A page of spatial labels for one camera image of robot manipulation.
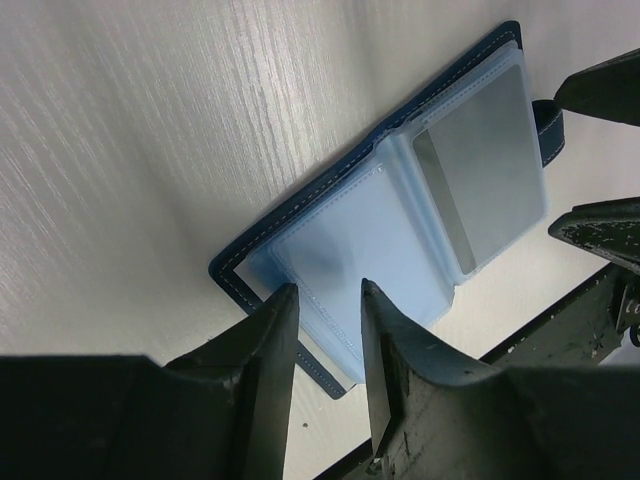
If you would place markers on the blue leather card holder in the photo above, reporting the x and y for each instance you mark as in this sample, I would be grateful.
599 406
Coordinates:
437 190

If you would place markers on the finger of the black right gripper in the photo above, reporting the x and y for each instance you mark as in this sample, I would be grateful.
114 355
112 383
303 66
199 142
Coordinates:
608 229
607 91

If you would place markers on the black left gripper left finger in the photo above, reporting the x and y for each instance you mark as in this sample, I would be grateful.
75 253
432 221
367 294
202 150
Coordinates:
220 411

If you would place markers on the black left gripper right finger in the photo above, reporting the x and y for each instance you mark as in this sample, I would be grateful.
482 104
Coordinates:
437 413

